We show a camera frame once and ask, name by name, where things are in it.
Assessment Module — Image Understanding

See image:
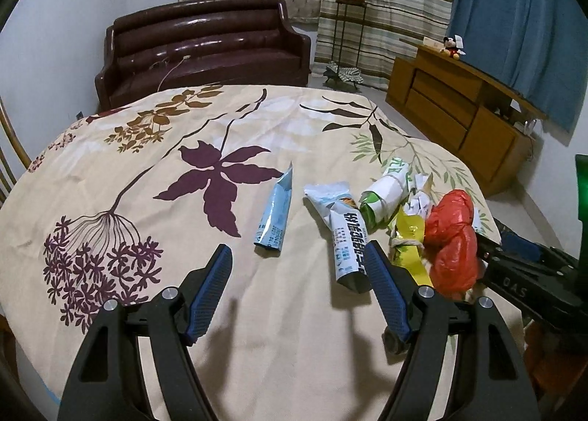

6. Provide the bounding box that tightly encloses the white cable on sofa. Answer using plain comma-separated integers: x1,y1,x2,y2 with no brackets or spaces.
149,54,193,93

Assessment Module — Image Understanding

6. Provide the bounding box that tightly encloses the blue curtain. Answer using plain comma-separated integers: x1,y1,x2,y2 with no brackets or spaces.
448,0,587,132

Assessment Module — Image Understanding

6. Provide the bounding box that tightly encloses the floral beige tablecloth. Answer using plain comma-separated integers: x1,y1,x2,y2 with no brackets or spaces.
1,85,498,420

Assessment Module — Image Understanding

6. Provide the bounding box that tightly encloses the dark brown leather sofa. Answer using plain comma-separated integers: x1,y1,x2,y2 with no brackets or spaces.
95,0,311,111

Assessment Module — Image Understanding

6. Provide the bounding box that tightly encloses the crumpled white paper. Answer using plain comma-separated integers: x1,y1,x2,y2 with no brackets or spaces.
404,173,434,220

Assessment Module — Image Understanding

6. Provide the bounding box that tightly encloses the light blue folded wrapper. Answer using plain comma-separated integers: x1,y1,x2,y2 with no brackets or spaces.
254,164,293,252

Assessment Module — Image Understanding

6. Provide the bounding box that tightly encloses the folded striped cloth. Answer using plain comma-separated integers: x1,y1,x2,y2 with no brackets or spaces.
324,61,364,85

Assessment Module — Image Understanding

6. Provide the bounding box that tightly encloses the blue white snack bag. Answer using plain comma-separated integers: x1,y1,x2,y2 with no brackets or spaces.
304,182,371,293

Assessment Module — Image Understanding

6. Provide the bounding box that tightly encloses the yellow wrapper with string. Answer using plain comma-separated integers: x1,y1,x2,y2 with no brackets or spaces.
389,207,433,286

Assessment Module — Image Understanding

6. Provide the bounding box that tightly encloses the green white wrapper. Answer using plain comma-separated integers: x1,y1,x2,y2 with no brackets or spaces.
360,157,410,232

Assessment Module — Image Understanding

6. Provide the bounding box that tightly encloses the wooden chair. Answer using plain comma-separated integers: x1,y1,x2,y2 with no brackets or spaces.
0,101,31,206

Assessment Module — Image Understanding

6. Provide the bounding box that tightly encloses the black metal plant stand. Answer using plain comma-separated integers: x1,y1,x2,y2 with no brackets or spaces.
329,0,368,68

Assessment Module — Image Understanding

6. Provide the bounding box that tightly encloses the small box on cabinet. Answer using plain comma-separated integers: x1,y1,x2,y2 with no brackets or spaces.
423,37,445,51

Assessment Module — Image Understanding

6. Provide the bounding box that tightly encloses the white wifi router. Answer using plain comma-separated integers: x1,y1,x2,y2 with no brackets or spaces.
519,114,538,135

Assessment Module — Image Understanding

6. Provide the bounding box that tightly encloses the wooden tv cabinet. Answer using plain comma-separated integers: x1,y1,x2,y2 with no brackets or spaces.
386,44,546,196

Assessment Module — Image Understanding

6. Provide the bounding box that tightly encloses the mickey mouse plush toy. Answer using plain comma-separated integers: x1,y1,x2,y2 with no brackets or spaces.
441,35,465,60

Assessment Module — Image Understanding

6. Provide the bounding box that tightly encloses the orange plastic bag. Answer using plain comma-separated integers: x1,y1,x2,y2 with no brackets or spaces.
424,189,479,300

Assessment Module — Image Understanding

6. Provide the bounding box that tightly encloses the striped curtain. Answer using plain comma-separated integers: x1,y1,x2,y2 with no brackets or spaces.
313,0,452,89

